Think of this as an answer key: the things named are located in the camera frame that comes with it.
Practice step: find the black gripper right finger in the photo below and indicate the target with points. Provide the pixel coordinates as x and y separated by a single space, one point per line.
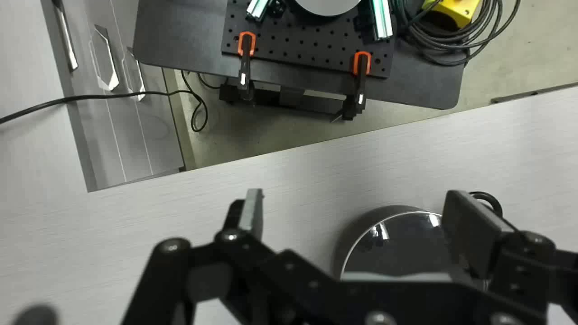
481 241

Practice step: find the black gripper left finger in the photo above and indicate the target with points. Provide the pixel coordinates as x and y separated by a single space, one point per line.
199 264

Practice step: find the glass lid with black knob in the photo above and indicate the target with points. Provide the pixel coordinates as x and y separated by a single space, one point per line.
404 246

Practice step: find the grey round robot base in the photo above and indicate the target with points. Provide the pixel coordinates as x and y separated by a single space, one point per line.
328 6

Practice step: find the black perforated workbench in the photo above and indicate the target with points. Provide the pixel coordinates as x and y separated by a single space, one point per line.
181 37

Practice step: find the yellow button box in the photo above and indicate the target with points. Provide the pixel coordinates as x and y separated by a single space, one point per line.
454 10

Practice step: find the grey metal frame rail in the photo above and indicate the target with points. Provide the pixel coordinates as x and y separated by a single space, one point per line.
120 138

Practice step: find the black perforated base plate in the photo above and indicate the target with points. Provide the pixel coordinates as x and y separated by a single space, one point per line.
301 46

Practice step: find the aluminium bracket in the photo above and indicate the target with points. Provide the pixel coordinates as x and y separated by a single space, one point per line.
382 19
257 8

